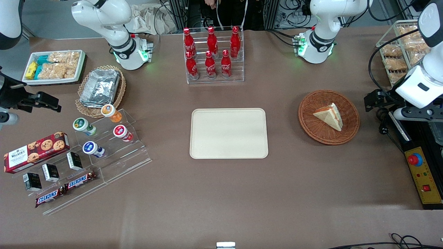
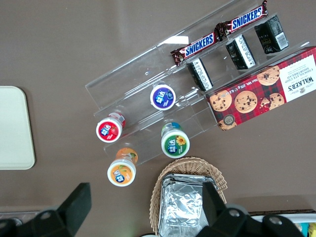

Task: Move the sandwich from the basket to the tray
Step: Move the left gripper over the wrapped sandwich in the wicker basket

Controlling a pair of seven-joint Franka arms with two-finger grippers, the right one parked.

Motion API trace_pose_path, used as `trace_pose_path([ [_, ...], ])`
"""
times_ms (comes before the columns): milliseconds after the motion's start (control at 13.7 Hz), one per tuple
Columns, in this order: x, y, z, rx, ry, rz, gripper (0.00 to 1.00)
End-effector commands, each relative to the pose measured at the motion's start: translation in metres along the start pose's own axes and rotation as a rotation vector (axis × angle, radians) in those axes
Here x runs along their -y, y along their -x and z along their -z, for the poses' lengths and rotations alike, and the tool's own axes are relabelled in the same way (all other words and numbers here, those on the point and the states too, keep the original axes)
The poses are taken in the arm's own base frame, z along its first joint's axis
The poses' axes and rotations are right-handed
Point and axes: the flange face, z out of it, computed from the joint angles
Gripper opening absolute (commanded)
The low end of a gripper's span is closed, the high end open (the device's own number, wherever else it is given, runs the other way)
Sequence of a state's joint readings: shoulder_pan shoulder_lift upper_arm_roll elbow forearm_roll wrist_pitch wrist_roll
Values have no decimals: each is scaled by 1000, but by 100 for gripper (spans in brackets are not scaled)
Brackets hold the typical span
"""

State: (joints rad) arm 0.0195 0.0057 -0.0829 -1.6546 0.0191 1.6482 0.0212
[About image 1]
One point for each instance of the green lid yogurt cup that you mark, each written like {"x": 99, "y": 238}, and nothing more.
{"x": 82, "y": 125}

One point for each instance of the cream plastic tray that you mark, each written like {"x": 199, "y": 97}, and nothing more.
{"x": 228, "y": 133}

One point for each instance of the Snickers chocolate bar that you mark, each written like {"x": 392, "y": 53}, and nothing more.
{"x": 49, "y": 197}
{"x": 79, "y": 180}

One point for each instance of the teal snack packet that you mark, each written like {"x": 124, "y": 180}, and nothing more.
{"x": 38, "y": 72}
{"x": 43, "y": 60}

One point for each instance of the red lid yogurt cup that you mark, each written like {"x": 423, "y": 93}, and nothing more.
{"x": 121, "y": 132}

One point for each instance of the light wicker basket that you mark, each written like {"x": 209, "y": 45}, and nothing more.
{"x": 116, "y": 100}

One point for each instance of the yellow emergency stop control box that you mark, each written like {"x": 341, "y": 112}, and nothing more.
{"x": 424, "y": 176}

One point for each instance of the triangular sandwich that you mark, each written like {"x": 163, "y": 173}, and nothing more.
{"x": 330, "y": 116}

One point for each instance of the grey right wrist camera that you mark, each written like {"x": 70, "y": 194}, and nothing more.
{"x": 9, "y": 118}

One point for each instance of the clear acrylic bottle rack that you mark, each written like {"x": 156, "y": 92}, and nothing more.
{"x": 238, "y": 74}

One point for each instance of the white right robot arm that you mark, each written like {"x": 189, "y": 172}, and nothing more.
{"x": 104, "y": 14}

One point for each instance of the clear acrylic stepped stand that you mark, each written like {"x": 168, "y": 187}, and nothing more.
{"x": 86, "y": 193}
{"x": 128, "y": 159}

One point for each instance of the black appliance frame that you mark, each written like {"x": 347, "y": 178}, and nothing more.
{"x": 413, "y": 138}

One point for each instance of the white rectangular snack tray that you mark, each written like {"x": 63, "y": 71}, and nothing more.
{"x": 81, "y": 65}

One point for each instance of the yellow snack packet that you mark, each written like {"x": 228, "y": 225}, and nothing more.
{"x": 31, "y": 71}

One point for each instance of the red cola bottle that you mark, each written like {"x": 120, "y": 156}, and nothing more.
{"x": 235, "y": 43}
{"x": 192, "y": 67}
{"x": 226, "y": 65}
{"x": 188, "y": 40}
{"x": 212, "y": 41}
{"x": 210, "y": 66}

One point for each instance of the beige crumpled cloth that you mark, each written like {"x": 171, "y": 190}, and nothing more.
{"x": 148, "y": 19}

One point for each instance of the blue lid yogurt cup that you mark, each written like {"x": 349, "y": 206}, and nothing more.
{"x": 91, "y": 148}

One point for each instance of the round brown wicker basket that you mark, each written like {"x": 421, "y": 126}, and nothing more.
{"x": 311, "y": 121}

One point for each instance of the clear rice cracker bag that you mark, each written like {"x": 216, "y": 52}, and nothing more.
{"x": 57, "y": 71}
{"x": 64, "y": 57}

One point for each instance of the small black box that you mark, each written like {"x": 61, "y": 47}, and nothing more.
{"x": 51, "y": 173}
{"x": 74, "y": 161}
{"x": 33, "y": 181}

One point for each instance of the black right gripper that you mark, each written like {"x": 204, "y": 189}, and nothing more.
{"x": 12, "y": 93}

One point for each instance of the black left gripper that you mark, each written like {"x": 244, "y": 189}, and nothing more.
{"x": 385, "y": 97}

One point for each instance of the orange lid yogurt cup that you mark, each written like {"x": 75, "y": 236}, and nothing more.
{"x": 110, "y": 112}

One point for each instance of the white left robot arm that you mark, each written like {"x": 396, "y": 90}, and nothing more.
{"x": 325, "y": 14}

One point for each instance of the red Walkers cookie box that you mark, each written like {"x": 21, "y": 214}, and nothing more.
{"x": 34, "y": 152}

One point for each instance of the clear plastic container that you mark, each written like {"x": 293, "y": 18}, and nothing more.
{"x": 437, "y": 133}

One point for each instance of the person in dark clothes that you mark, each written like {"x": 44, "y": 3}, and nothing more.
{"x": 228, "y": 14}

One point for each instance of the stack of foil trays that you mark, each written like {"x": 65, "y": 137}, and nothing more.
{"x": 100, "y": 88}

